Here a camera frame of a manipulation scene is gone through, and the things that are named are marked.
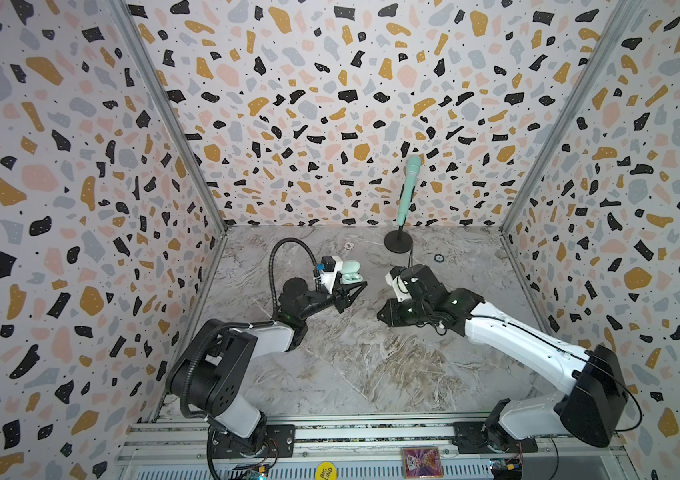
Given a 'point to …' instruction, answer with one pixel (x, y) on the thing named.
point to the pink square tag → (422, 463)
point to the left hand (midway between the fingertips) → (367, 278)
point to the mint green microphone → (412, 170)
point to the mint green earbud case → (350, 272)
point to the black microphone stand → (398, 241)
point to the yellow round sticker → (326, 471)
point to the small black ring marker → (439, 258)
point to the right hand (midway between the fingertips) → (377, 312)
